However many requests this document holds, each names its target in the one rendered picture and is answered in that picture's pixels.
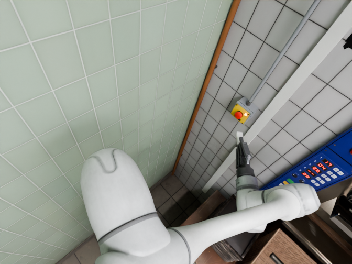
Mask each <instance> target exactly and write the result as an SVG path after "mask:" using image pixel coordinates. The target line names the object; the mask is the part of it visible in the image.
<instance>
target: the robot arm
mask: <svg viewBox="0 0 352 264"><path fill-rule="evenodd" d="M236 139H237V145H236V147H237V148H236V169H237V170H236V175H237V179H236V180H235V181H236V191H237V197H236V206H237V211H235V212H232V213H228V214H225V215H221V216H218V217H214V218H211V219H208V220H205V221H202V222H199V223H195V224H191V225H186V226H180V227H171V228H167V229H166V228H165V226H164V225H163V223H162V221H161V220H160V218H159V216H158V214H157V211H156V209H155V206H154V203H153V199H152V196H151V193H150V191H149V188H148V186H147V184H146V182H145V180H144V177H143V175H142V173H141V172H140V170H139V168H138V166H137V164H136V163H135V162H134V160H133V159H132V158H131V157H130V156H129V155H128V154H127V153H125V152H124V151H122V150H120V149H117V148H105V149H101V150H99V151H97V152H95V153H93V154H91V155H90V156H89V157H88V158H87V160H86V161H85V163H84V164H83V167H82V172H81V179H80V185H81V190H82V195H83V200H84V204H85V208H86V212H87V215H88V218H89V221H90V224H91V226H92V229H93V231H94V233H95V235H96V238H97V241H98V245H99V248H100V253H101V255H100V256H99V257H98V258H97V259H96V261H95V264H193V263H194V262H195V261H196V259H197V258H198V257H199V255H200V254H201V253H202V252H203V251H204V250H205V249H206V248H207V247H209V246H210V245H212V244H214V243H216V242H218V241H221V240H223V239H226V238H228V237H232V236H234V235H237V234H240V233H243V232H245V231H247V232H249V233H261V232H263V231H264V230H265V228H266V225H267V223H269V222H273V221H275V220H278V219H281V220H284V221H290V220H293V219H295V218H299V217H303V216H304V215H309V214H311V213H313V212H315V211H316V210H318V208H319V206H320V201H319V199H318V196H317V194H316V191H315V189H314V188H313V187H312V186H310V185H308V184H304V183H291V184H285V185H280V186H275V187H273V188H270V189H267V190H262V191H260V190H259V187H258V181H257V178H256V177H255V174H254V170H253V168H251V167H250V161H249V160H250V159H252V155H251V154H250V151H249V148H248V145H247V143H246V142H244V138H243V132H239V131H237V132H236Z"/></svg>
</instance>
